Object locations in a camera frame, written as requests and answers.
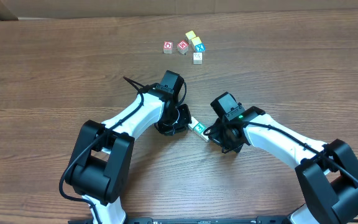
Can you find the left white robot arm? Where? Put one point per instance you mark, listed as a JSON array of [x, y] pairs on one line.
[[99, 164]]

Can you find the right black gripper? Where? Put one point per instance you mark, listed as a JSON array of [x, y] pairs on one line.
[[221, 137]]

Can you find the white leaf wooden block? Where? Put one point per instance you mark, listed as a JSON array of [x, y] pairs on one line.
[[205, 137]]

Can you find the red circle wooden block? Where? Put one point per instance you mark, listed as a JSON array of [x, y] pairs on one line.
[[168, 47]]

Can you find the white drawing wooden block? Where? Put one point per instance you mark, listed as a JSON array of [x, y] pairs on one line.
[[197, 58]]

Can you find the green picture wooden block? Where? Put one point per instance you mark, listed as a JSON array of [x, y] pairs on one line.
[[199, 129]]

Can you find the white swirl wooden block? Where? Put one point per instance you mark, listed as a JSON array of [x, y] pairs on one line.
[[193, 124]]

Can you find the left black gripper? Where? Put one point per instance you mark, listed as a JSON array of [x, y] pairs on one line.
[[181, 121]]

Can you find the yellow top wooden block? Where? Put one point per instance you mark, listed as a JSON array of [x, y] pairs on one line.
[[189, 36]]

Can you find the yellow wooden block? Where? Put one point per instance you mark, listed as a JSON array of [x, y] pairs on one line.
[[194, 42], [189, 36]]

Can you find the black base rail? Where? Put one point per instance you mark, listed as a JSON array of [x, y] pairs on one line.
[[257, 220]]

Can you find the red letter wooden block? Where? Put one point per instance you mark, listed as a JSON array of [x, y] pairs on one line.
[[183, 47]]

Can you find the cardboard box wall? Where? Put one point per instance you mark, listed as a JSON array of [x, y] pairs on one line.
[[67, 9]]

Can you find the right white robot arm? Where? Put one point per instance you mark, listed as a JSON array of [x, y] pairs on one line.
[[327, 172]]

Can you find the blue X wooden block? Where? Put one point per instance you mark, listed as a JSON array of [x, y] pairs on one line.
[[200, 48]]

